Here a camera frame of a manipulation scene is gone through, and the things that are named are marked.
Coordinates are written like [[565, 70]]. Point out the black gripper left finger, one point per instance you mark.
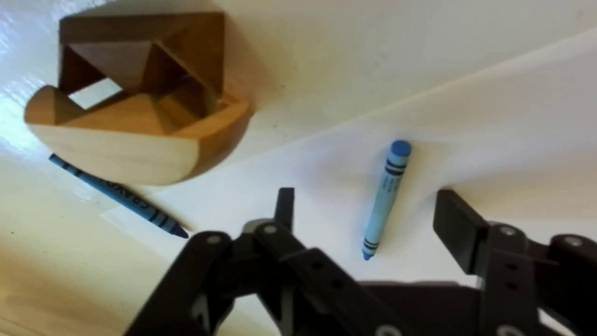
[[262, 292]]

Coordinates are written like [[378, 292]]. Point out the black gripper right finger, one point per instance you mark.
[[542, 292]]

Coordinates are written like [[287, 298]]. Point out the light blue crayon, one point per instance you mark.
[[385, 199]]

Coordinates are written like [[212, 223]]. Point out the dark blue crayon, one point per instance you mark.
[[119, 195]]

